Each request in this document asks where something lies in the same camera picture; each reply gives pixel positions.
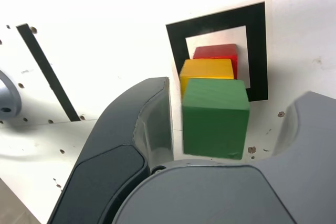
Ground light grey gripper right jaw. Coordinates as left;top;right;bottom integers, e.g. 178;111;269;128
112;91;336;224

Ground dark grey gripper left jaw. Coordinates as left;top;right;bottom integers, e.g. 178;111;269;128
48;76;176;224

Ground green cube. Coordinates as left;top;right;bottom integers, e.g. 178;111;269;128
181;78;250;161

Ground yellow cube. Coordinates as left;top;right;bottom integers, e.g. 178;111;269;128
180;58;235;99

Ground red cube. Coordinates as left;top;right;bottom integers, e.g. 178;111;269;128
193;44;239;80

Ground black tape square outline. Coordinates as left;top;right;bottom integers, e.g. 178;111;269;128
165;2;269;102

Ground black tape strip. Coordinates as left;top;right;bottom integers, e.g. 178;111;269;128
16;23;81;122

